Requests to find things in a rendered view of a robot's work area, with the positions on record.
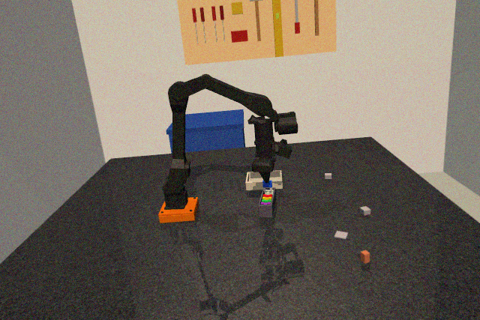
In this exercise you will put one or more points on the blue blade fuse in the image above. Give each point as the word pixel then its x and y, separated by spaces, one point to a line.
pixel 269 184

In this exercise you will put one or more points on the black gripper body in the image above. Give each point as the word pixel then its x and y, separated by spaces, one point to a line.
pixel 263 151

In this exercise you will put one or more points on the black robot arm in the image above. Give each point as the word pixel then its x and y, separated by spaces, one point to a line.
pixel 175 194

